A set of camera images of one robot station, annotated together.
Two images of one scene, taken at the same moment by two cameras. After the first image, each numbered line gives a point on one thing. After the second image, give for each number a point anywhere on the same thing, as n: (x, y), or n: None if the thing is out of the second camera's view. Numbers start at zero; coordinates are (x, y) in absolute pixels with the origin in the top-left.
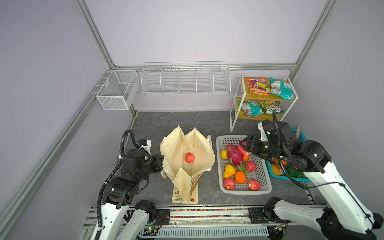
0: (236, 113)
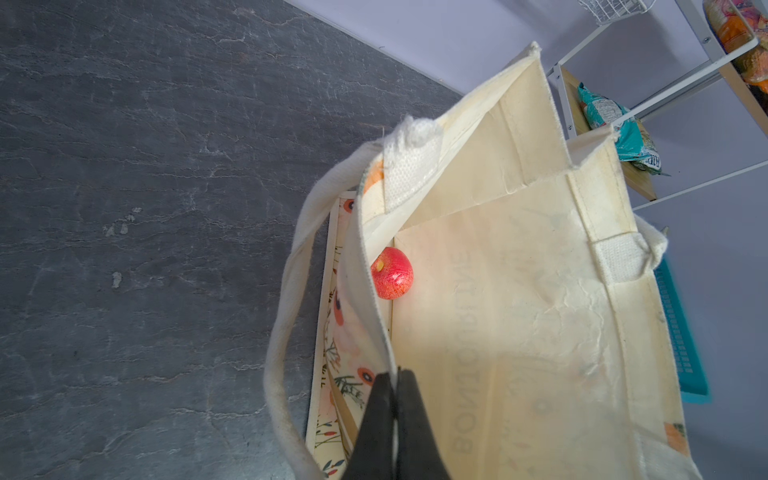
0: (566, 91)
